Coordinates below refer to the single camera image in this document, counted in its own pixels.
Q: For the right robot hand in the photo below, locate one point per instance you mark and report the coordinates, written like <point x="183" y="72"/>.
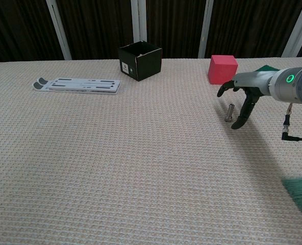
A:
<point x="255" y="81"/>

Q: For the metal screw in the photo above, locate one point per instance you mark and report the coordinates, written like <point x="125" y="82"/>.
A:
<point x="230" y="112"/>

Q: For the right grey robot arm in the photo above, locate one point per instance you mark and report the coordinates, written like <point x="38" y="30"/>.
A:
<point x="296" y="84"/>

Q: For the green and yellow sponge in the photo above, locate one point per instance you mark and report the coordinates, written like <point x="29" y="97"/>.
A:
<point x="267" y="68"/>

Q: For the red foam cube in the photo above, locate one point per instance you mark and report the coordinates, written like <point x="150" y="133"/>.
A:
<point x="221" y="72"/>

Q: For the black open cardboard box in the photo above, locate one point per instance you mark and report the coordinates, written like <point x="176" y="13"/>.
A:
<point x="148" y="65"/>

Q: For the beige woven tablecloth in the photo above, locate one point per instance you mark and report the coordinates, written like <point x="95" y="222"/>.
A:
<point x="115" y="166"/>

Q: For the white folded laptop stand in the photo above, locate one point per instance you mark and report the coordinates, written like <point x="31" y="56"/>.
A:
<point x="84" y="86"/>

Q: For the white frame post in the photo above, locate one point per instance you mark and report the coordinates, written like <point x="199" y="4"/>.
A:
<point x="297" y="30"/>
<point x="60" y="30"/>
<point x="138" y="23"/>
<point x="205" y="28"/>

